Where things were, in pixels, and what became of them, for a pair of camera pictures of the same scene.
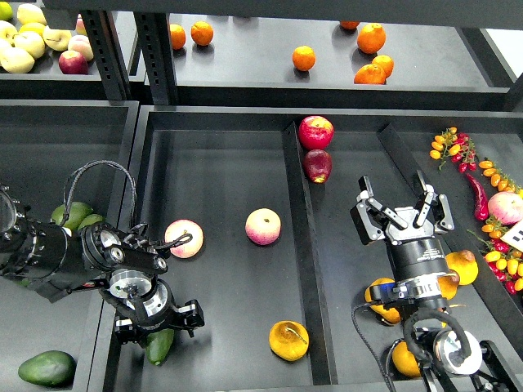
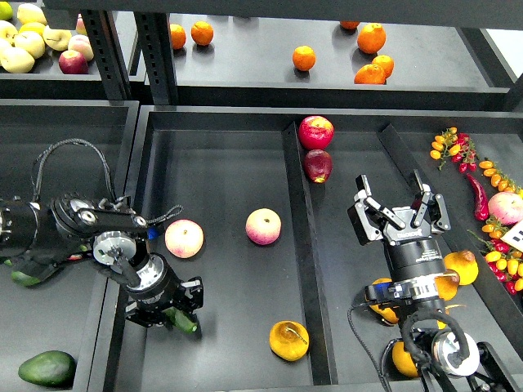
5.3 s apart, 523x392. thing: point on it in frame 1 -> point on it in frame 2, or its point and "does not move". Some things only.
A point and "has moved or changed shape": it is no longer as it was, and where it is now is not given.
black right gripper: x=418 y=261 does not move
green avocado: x=158 y=344 has moved or changed shape
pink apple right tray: x=506 y=207 does not move
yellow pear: x=288 y=340 does not move
